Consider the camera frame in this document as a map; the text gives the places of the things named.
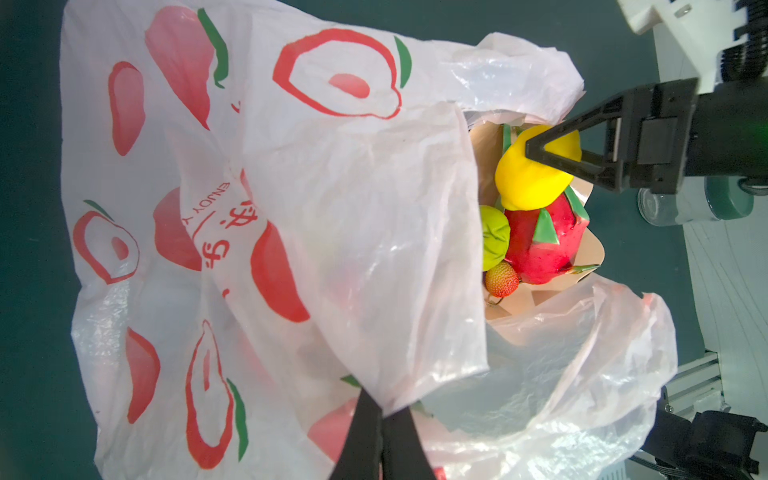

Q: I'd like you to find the yellow lemon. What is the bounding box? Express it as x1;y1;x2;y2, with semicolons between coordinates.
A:
494;125;574;211

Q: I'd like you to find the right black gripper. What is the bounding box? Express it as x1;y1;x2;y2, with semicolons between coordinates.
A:
525;78;699;194

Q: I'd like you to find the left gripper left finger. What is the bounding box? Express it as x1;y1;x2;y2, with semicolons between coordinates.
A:
329;390;383;480

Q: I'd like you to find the green apple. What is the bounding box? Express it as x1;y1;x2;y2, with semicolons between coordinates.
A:
480;205;510;272

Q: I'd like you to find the small red lychee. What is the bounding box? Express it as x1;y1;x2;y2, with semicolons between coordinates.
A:
484;261;521;299

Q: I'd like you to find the pink strawberry plastic bag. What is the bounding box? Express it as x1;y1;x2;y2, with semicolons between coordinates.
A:
60;1;677;479

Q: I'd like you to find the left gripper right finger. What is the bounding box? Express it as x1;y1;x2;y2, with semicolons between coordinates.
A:
381;407;436;480

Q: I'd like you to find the green table mat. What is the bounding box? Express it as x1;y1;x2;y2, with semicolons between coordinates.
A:
1;1;705;479

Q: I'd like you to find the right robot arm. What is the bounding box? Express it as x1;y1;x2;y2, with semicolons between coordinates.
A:
525;1;767;196

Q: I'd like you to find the peach scalloped fruit plate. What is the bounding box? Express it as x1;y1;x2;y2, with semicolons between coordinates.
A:
470;122;605;320

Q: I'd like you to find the green lidded glass jar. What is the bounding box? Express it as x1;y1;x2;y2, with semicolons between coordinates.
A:
637;177;755;227

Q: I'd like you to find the red dragon fruit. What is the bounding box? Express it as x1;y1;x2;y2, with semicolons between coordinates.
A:
504;186;598;285

